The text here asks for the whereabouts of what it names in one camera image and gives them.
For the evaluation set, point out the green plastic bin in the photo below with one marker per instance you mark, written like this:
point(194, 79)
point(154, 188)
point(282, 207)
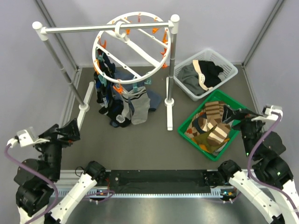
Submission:
point(186, 131)

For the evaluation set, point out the black cloth in basket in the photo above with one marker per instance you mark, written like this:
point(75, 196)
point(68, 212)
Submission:
point(211, 73)

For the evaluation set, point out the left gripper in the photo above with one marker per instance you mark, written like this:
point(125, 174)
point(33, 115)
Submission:
point(70, 130)

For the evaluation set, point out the santa sock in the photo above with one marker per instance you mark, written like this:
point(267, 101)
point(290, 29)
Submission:
point(100, 82)
point(108, 70)

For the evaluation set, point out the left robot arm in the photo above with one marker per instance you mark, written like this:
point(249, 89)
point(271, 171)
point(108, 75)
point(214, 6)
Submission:
point(36, 178)

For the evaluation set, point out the grey cloth in basket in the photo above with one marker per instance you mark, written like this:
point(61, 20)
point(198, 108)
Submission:
point(190, 79)

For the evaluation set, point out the white plastic laundry basket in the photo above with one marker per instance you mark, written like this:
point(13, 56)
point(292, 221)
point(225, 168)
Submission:
point(206, 55)

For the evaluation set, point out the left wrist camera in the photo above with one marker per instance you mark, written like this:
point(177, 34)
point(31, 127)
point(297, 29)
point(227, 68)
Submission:
point(26, 137)

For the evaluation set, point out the black grip sock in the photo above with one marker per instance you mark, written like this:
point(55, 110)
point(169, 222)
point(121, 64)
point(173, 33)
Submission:
point(115, 109)
point(120, 121)

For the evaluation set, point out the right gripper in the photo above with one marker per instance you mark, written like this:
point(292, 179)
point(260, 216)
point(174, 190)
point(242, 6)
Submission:
point(229, 114)

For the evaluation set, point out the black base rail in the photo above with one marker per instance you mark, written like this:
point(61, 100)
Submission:
point(121, 180)

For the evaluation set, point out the white metal drying rack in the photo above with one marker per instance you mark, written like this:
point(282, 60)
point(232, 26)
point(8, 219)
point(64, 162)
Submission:
point(43, 33)

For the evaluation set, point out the orange clothespin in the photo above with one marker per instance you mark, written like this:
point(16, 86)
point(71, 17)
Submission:
point(118, 88)

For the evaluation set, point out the teal clothespin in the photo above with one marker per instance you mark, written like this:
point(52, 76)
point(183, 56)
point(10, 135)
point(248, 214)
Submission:
point(135, 87)

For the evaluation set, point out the blue cloth on floor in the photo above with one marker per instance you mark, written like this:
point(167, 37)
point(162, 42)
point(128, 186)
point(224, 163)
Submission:
point(155, 99)

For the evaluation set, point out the pile of socks in bin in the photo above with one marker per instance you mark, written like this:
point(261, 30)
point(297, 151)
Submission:
point(211, 133)

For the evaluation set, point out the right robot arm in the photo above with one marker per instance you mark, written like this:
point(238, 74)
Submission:
point(268, 182)

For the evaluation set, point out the white round clip hanger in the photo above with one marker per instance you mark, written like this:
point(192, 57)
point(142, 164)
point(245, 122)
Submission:
point(130, 49)

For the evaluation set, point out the grey striped sock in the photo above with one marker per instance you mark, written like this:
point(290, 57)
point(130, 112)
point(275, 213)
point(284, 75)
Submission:
point(126, 112)
point(141, 105)

